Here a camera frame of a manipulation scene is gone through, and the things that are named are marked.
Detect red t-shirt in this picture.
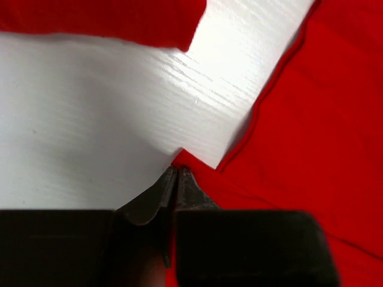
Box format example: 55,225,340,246
173,0,382,286
1,0,206,52

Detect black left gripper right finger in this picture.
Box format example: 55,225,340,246
175,167,340,286

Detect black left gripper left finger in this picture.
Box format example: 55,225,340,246
1,167,177,286

